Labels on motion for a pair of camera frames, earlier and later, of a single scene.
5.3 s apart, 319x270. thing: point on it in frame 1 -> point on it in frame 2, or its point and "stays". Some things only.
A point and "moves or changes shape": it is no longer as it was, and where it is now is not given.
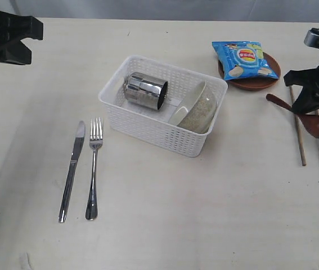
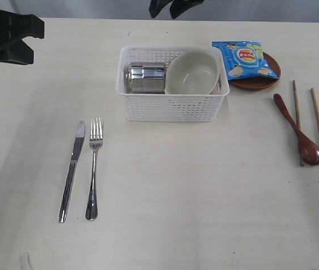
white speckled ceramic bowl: [199, 117] -> [192, 72]
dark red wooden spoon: [316, 125] -> [310, 152]
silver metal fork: [96, 135] stays
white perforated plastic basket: [160, 103] moves or changes shape
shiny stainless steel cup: [145, 90] -> [145, 77]
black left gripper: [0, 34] stays
